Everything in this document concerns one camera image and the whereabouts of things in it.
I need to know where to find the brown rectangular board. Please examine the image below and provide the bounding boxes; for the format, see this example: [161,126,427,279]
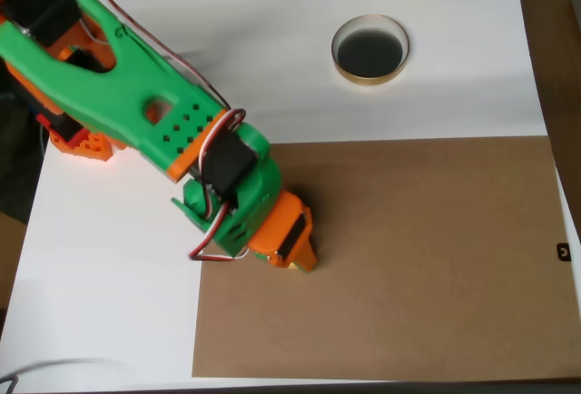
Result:
[191,135,581,379]

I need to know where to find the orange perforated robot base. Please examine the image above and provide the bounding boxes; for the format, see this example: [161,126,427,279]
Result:
[46,129,129,164]

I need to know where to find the red white black servo wires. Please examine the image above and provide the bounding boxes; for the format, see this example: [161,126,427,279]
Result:
[187,107,251,264]

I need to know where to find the round gold-rimmed dark dish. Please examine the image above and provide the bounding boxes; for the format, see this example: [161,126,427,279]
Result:
[330,13,411,86]

